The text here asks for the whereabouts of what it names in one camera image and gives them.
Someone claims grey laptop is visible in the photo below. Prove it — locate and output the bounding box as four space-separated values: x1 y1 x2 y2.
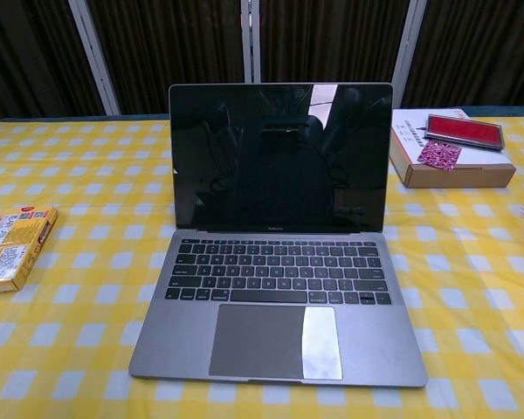
128 81 429 388

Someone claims dark curtain panel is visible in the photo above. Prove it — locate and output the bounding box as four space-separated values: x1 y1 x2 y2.
0 0 105 124
86 0 248 116
257 0 416 110
400 0 524 111

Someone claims yellow white checkered tablecloth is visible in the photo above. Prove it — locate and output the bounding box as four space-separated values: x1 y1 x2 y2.
0 113 524 419

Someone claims cardboard box with white lid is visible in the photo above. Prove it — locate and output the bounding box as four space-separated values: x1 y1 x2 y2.
390 107 517 189

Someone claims pink patterned card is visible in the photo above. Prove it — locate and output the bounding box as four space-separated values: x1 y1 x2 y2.
418 140 464 172

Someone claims white partition post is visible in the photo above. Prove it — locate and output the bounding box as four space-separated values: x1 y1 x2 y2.
392 0 429 109
68 0 121 116
240 0 262 95

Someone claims yellow snack box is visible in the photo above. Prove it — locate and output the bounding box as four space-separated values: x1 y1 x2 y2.
0 204 59 296

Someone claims red ink pad case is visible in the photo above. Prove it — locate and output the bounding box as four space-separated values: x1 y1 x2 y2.
424 113 507 153

